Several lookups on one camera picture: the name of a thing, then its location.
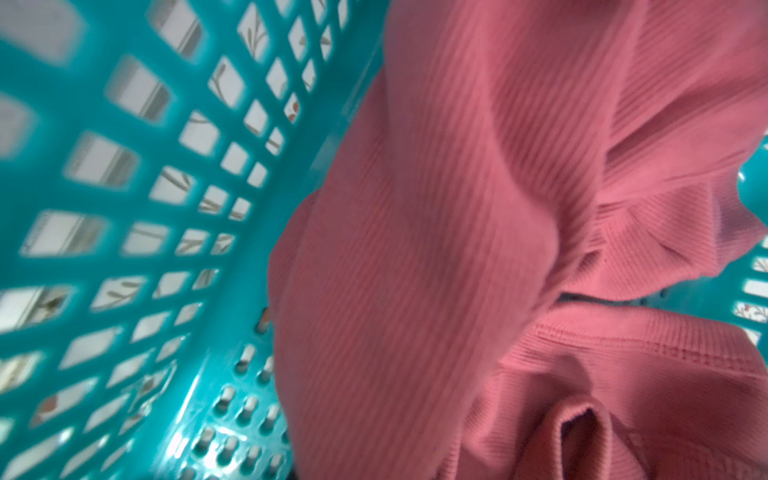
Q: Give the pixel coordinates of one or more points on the maroon tank top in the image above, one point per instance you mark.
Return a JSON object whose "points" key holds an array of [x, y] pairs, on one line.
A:
{"points": [[460, 299]]}

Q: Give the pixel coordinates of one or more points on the teal plastic basket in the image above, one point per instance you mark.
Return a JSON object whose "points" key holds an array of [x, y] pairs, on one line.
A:
{"points": [[152, 155]]}

